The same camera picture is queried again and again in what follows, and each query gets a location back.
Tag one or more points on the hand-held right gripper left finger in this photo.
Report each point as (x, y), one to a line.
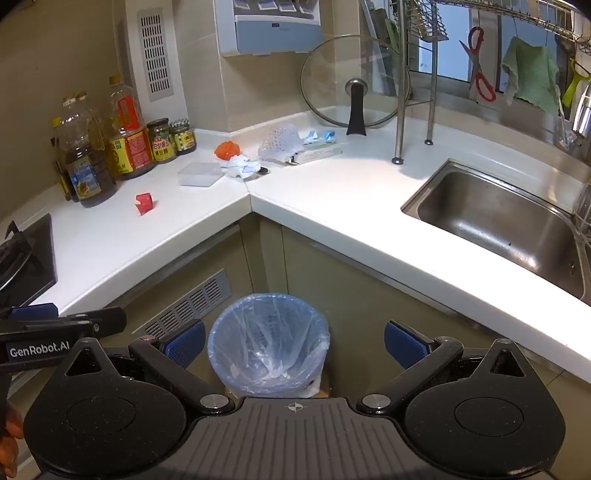
(184, 344)

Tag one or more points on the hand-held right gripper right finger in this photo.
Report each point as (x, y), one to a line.
(406, 344)

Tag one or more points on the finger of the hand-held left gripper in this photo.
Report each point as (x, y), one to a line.
(34, 311)
(108, 321)

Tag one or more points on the blue bin with plastic liner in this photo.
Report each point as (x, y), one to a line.
(268, 341)

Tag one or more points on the orange foam fruit net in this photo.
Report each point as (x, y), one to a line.
(227, 151)

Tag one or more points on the white medicine box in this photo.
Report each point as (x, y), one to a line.
(318, 152)

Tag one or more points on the person's left hand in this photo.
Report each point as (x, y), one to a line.
(9, 443)

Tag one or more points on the black gas stove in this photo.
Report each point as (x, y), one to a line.
(27, 267)

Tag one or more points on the cabinet vent grille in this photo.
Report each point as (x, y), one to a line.
(194, 300)

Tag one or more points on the red wrapper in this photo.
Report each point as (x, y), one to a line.
(144, 204)

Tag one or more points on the stainless steel sink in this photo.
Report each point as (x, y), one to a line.
(485, 221)

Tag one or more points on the dark oil bottle blue label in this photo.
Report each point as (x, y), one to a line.
(87, 175)

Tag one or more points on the small yellow cap bottle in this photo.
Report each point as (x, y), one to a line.
(59, 157)

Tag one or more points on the oil bottle red yellow label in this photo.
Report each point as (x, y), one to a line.
(131, 147)

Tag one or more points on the glass jar red green label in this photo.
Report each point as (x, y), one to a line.
(161, 145)

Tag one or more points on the crumpled white paper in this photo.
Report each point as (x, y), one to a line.
(240, 167)

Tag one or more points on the glass jar yellow label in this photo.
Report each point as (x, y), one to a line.
(183, 138)

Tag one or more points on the translucent dotted plastic bag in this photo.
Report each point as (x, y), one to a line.
(279, 141)

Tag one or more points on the steel dish rack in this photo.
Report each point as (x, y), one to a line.
(400, 115)

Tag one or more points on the white blue dotted packet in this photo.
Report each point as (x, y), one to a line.
(309, 136)

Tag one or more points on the grey vent grille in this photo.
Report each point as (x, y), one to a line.
(155, 55)

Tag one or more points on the shiny steel utensil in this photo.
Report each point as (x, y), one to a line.
(582, 115)

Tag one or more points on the green dish cloth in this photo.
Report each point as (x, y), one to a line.
(531, 74)

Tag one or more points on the green peeler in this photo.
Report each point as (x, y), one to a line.
(572, 87)

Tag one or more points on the white blue wall appliance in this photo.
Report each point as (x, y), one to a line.
(272, 32)

